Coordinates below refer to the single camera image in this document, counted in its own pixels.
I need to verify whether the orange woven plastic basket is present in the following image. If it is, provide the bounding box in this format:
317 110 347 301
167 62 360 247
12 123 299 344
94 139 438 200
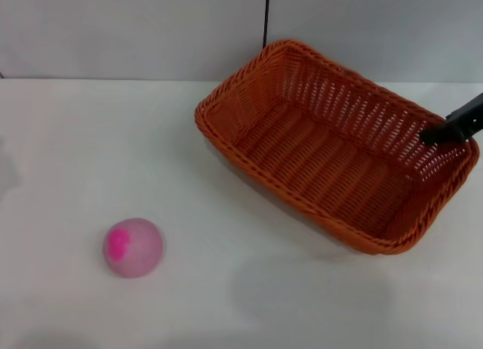
194 39 480 256

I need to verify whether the pink translucent ball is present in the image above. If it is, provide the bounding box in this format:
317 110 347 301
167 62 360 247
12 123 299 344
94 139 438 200
103 217 165 280

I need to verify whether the black cable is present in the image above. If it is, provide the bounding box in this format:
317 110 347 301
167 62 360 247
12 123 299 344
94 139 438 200
262 0 271 50

